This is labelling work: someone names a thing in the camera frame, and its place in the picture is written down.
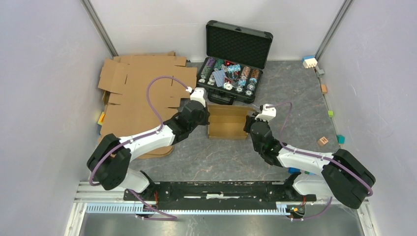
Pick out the orange small block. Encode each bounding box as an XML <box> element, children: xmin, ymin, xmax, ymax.
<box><xmin>321</xmin><ymin>84</ymin><xmax>328</xmax><ymax>95</ymax></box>

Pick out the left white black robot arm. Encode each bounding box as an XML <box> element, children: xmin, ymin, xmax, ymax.
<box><xmin>87</xmin><ymin>100</ymin><xmax>209</xmax><ymax>201</ymax></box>

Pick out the blue block near base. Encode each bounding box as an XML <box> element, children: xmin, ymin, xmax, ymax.
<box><xmin>288</xmin><ymin>168</ymin><xmax>301</xmax><ymax>174</ymax></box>

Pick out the brown cardboard box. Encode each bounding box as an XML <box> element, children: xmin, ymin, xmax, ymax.
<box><xmin>208</xmin><ymin>104</ymin><xmax>255</xmax><ymax>140</ymax></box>

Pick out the purple cable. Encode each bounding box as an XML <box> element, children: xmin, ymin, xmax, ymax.
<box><xmin>267</xmin><ymin>101</ymin><xmax>374</xmax><ymax>222</ymax></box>
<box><xmin>89</xmin><ymin>75</ymin><xmax>192</xmax><ymax>221</ymax></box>

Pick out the stack of cardboard blanks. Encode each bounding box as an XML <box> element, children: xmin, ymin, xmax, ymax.
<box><xmin>97</xmin><ymin>51</ymin><xmax>198</xmax><ymax>160</ymax></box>

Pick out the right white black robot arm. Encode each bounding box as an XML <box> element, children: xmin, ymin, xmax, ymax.
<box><xmin>243</xmin><ymin>115</ymin><xmax>376</xmax><ymax>209</ymax></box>

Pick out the grey small block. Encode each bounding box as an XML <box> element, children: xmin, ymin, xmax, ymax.
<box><xmin>315</xmin><ymin>69</ymin><xmax>325</xmax><ymax>78</ymax></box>

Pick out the teal small block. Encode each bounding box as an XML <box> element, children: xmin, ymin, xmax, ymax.
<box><xmin>336</xmin><ymin>134</ymin><xmax>345</xmax><ymax>145</ymax></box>

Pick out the blue white toy block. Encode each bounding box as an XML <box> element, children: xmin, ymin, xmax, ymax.
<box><xmin>301</xmin><ymin>55</ymin><xmax>318</xmax><ymax>68</ymax></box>

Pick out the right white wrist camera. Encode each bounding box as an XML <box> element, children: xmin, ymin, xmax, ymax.
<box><xmin>255</xmin><ymin>104</ymin><xmax>276</xmax><ymax>122</ymax></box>

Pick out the wooden letter H block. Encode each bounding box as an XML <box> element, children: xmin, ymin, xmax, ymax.
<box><xmin>317</xmin><ymin>137</ymin><xmax>328</xmax><ymax>147</ymax></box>

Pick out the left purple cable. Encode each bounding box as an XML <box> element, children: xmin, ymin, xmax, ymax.
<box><xmin>89</xmin><ymin>75</ymin><xmax>192</xmax><ymax>221</ymax></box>

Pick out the yellow orange block at left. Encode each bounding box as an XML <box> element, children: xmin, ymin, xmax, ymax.
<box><xmin>97</xmin><ymin>112</ymin><xmax>105</xmax><ymax>125</ymax></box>

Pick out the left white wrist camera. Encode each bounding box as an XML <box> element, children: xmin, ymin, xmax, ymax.
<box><xmin>185</xmin><ymin>87</ymin><xmax>207</xmax><ymax>107</ymax></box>

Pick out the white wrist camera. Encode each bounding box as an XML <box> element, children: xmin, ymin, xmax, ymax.
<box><xmin>185</xmin><ymin>87</ymin><xmax>207</xmax><ymax>107</ymax></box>
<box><xmin>255</xmin><ymin>104</ymin><xmax>276</xmax><ymax>122</ymax></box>

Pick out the black poker chip case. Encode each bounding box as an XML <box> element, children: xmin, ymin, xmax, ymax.
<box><xmin>197</xmin><ymin>20</ymin><xmax>273</xmax><ymax>105</ymax></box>

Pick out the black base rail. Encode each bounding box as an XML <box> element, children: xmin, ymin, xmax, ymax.
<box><xmin>139</xmin><ymin>181</ymin><xmax>317</xmax><ymax>210</ymax></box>

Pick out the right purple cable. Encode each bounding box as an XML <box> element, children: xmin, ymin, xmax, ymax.
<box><xmin>267</xmin><ymin>101</ymin><xmax>374</xmax><ymax>222</ymax></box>

